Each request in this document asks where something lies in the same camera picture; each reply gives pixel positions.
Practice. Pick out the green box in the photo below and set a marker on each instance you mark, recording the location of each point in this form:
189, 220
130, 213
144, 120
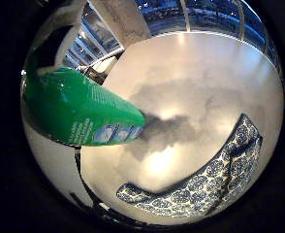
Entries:
71, 106

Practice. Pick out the blue white patterned cloth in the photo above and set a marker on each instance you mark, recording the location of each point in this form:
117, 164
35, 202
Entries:
213, 181

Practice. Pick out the grey concrete pillar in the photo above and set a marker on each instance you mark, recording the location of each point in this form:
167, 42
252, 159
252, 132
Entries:
123, 21

